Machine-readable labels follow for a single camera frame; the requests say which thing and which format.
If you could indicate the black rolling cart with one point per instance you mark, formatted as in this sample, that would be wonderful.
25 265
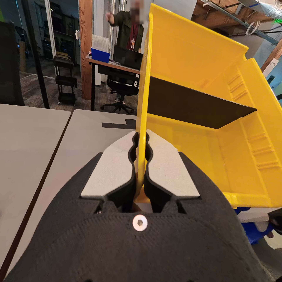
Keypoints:
65 81

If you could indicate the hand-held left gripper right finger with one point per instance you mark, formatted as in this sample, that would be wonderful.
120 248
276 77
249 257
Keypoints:
174 171

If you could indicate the blue plastic bin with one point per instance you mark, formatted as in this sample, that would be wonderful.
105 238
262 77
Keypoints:
253 229

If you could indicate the black office chair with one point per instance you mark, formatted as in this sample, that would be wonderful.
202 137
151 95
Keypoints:
122 88

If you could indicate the wooden desk black legs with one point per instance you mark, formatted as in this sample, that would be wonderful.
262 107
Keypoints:
103 64

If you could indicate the small blue bin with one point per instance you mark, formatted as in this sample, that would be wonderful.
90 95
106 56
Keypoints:
100 56

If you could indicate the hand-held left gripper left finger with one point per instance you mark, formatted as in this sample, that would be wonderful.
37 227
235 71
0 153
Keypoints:
110 171

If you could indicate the silver air duct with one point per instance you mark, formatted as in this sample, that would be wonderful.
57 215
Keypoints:
271 8

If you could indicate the black laptop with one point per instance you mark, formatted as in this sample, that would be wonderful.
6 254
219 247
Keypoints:
127 59

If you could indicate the white paper stack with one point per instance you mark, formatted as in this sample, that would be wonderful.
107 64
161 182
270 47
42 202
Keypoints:
100 43

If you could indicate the yellow plastic bin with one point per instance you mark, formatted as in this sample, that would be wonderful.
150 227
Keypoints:
187 55

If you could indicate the black divider panel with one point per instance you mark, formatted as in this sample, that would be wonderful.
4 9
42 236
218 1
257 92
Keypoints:
187 103

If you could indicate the wooden post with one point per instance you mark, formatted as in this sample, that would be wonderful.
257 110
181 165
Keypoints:
86 44

